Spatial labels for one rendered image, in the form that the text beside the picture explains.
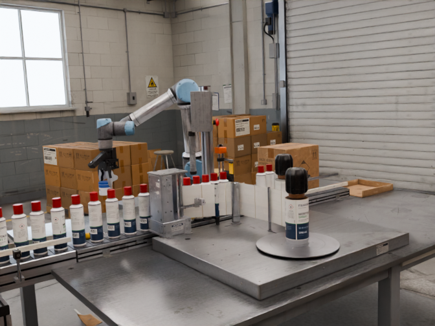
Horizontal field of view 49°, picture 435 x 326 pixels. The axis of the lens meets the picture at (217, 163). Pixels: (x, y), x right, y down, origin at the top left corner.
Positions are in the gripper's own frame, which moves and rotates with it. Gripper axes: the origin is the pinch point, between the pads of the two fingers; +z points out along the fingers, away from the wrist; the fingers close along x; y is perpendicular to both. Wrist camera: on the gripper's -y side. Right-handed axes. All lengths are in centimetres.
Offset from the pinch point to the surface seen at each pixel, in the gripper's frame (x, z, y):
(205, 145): -49, -20, 28
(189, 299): -112, 17, -45
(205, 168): -48, -9, 28
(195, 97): -56, -44, 16
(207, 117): -60, -35, 19
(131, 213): -55, 2, -24
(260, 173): -66, -5, 49
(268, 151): -40, -10, 91
